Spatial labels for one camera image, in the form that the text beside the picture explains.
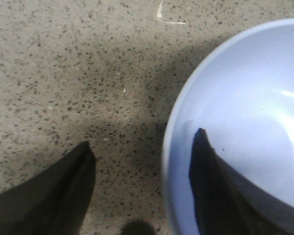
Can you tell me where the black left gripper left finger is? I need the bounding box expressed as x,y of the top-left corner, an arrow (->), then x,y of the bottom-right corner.
0,141 -> 96,235

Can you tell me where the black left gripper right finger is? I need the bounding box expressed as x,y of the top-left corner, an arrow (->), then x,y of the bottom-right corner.
189,128 -> 294,235

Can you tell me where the blue bowl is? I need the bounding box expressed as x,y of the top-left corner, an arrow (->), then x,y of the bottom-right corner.
162,19 -> 294,235

